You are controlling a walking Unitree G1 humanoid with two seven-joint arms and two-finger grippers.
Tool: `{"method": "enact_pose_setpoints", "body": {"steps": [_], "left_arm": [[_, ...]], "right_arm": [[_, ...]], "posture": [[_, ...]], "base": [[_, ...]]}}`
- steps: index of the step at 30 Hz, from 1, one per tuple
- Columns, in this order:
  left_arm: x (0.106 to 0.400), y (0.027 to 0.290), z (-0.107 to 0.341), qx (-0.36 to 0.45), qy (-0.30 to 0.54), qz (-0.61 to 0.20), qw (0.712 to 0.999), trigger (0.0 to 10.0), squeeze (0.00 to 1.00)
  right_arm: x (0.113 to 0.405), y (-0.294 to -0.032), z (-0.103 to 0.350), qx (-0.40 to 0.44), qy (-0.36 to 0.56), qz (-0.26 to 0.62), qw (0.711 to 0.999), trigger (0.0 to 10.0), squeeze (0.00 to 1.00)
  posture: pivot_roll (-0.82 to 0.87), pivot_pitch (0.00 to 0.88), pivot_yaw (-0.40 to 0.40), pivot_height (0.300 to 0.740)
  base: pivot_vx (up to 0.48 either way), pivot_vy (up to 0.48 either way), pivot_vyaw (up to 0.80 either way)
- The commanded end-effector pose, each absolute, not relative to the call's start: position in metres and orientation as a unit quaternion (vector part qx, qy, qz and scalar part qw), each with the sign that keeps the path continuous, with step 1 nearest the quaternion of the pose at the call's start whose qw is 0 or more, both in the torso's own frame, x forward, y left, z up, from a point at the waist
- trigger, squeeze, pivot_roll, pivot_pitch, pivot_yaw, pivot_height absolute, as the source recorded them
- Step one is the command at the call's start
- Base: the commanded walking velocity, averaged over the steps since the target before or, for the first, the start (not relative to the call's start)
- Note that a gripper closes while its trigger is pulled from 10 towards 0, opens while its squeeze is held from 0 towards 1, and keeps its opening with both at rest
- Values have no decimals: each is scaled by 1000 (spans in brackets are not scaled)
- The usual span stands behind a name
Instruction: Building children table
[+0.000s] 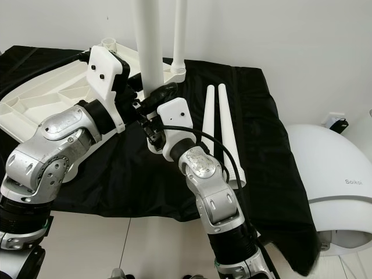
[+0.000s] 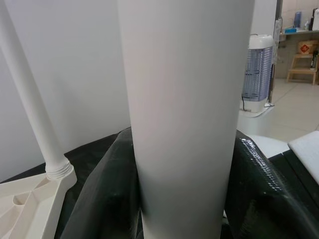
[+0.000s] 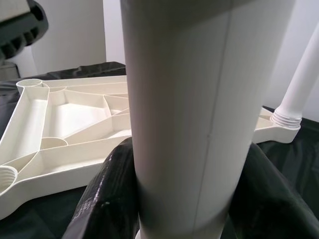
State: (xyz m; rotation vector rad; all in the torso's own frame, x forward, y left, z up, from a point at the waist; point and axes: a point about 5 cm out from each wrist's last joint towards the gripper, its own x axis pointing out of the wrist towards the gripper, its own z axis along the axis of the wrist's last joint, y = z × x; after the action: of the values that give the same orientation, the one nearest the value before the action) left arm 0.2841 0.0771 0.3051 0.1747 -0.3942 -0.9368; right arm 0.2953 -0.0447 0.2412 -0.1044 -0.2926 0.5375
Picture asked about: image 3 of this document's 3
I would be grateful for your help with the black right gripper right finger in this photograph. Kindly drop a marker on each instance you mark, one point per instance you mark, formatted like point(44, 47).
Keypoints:
point(261, 204)

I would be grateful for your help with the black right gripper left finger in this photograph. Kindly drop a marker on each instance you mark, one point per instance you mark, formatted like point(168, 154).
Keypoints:
point(109, 199)

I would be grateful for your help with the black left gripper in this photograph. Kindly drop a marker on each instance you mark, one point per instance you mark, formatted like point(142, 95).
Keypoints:
point(25, 35)

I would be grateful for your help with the white plastic children table top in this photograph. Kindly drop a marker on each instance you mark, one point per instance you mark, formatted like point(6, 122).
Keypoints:
point(62, 112)

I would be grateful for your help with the white plastic table leg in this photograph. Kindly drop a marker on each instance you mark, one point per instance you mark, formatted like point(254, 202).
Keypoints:
point(299, 87)
point(187, 99)

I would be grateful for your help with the black table cloth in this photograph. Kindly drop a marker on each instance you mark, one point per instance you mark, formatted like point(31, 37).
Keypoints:
point(37, 219)

